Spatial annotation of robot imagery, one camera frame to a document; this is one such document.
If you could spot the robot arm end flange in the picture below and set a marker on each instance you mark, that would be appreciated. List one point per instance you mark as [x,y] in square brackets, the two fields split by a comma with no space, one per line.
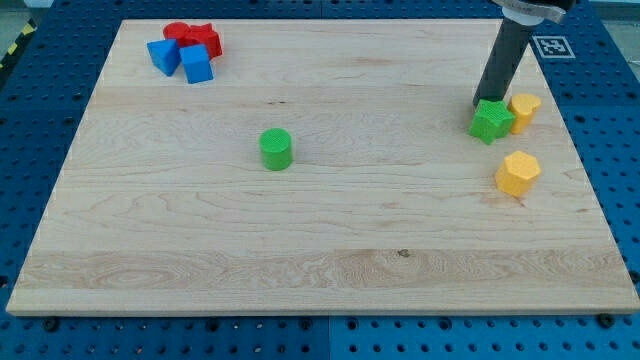
[534,12]

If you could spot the yellow hexagon block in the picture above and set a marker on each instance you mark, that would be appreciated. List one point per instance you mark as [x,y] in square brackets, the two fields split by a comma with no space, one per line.
[517,173]

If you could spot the yellow heart block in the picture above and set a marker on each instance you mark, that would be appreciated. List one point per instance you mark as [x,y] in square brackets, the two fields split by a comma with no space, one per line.
[524,107]

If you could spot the wooden board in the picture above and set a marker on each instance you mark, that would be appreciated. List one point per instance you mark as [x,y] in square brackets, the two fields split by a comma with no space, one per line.
[164,208]

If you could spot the green cylinder block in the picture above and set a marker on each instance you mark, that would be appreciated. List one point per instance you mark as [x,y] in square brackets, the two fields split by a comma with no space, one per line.
[276,149]

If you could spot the blue cube block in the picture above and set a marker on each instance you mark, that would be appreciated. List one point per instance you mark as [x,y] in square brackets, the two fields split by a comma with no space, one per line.
[196,63]

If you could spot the green star block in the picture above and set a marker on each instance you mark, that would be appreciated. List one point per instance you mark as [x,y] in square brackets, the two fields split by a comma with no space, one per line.
[492,120]

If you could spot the red star block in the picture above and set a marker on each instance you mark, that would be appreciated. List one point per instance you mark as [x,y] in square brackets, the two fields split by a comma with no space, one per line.
[206,35]

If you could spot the blue triangle block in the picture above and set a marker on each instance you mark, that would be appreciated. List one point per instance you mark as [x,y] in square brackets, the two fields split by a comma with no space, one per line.
[165,55]

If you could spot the red cylinder block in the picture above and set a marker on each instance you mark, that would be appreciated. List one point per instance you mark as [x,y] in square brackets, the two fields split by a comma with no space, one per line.
[177,31]

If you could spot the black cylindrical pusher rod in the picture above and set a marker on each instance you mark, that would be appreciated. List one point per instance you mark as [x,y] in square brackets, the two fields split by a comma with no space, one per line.
[504,59]

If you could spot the white fiducial marker tag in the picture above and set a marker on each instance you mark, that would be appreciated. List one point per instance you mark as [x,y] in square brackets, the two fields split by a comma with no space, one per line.
[553,47]

